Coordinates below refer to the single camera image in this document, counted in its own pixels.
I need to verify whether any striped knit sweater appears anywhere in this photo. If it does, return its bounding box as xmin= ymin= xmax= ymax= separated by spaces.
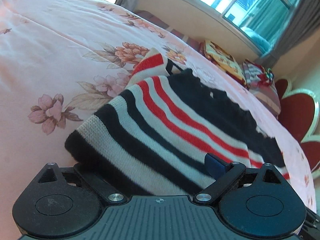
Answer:
xmin=65 ymin=49 xmax=289 ymax=195

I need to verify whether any striped pillow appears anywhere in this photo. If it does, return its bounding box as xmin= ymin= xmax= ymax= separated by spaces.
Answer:
xmin=241 ymin=59 xmax=282 ymax=119

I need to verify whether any red heart-shaped headboard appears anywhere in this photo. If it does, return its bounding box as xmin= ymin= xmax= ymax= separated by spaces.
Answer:
xmin=275 ymin=77 xmax=319 ymax=180

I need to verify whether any red folded cloth with bow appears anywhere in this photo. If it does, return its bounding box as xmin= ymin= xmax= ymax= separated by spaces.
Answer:
xmin=242 ymin=60 xmax=274 ymax=87

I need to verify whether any yellow red folded blanket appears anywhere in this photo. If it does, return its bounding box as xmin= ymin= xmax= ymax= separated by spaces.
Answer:
xmin=199 ymin=40 xmax=247 ymax=87

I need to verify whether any pink floral bed sheet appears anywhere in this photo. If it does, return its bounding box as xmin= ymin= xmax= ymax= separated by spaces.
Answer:
xmin=1 ymin=0 xmax=316 ymax=239

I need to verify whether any grey right curtain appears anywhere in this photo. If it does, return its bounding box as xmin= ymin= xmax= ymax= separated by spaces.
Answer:
xmin=255 ymin=0 xmax=319 ymax=68

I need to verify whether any window with white frame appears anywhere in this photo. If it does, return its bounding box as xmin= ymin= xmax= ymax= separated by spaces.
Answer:
xmin=183 ymin=0 xmax=298 ymax=55

